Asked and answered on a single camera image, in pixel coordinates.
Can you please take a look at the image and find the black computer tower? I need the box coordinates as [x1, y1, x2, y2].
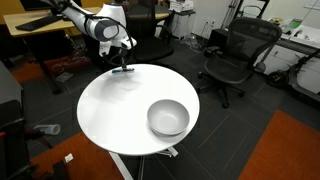
[206, 28, 231, 58]

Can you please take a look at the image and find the white metal table base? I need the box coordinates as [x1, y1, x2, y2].
[109, 146, 179, 180]

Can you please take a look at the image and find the black padded office chair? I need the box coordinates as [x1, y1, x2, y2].
[125, 0, 175, 65]

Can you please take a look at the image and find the black mesh office chair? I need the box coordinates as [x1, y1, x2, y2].
[197, 17, 283, 109]

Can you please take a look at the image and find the white bowl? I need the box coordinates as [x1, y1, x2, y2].
[146, 98, 191, 137]

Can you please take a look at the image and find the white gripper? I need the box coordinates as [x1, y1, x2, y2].
[118, 33, 138, 72]

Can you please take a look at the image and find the green and white box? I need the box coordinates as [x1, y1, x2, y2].
[287, 18, 303, 32]

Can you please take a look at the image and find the black keyboard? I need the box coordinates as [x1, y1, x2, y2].
[14, 14, 64, 33]

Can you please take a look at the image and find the white floor tag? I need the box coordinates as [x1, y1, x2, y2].
[64, 152, 75, 164]

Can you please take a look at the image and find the white office desk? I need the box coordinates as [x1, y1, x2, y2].
[256, 16, 320, 95]

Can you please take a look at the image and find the black kick scooter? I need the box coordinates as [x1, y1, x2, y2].
[265, 49, 320, 104]

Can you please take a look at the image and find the teal capped marker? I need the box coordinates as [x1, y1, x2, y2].
[111, 67, 136, 74]

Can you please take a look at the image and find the grey power strip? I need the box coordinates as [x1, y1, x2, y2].
[54, 71, 75, 83]

